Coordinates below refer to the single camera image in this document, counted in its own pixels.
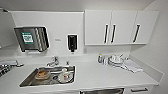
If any blue dish soap bottle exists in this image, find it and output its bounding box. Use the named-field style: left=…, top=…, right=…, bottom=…
left=97, top=53, right=104, bottom=65

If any white cup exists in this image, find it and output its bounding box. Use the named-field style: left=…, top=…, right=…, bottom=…
left=58, top=68, right=75, bottom=84

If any dish with orange food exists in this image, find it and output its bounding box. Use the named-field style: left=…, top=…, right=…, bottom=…
left=34, top=69, right=51, bottom=81

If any narrow white drawer unit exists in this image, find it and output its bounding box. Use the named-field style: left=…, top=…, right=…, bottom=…
left=128, top=85, right=155, bottom=94

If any chrome faucet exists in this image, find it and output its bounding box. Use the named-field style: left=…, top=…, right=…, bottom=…
left=45, top=55, right=61, bottom=68

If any steel paper towel dispenser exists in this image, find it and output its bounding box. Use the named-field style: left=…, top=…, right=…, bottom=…
left=13, top=25, right=51, bottom=54

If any small chrome sink fixture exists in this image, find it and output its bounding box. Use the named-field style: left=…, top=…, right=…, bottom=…
left=64, top=59, right=70, bottom=67

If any black wall soap dispenser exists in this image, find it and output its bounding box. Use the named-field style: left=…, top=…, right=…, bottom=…
left=66, top=33, right=78, bottom=53

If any stainless steel sink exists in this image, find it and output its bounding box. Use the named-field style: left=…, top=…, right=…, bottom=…
left=18, top=64, right=77, bottom=89

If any small wall label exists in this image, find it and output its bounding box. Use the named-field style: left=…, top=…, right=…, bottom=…
left=54, top=39, right=62, bottom=43

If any small white bottle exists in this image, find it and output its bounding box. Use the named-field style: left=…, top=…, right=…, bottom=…
left=103, top=55, right=109, bottom=66

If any white wall outlet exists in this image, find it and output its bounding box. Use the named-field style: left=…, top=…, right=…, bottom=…
left=82, top=47, right=88, bottom=55

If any white wall cabinet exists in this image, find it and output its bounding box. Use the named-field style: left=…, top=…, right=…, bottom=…
left=83, top=9, right=160, bottom=47
left=0, top=8, right=14, bottom=48

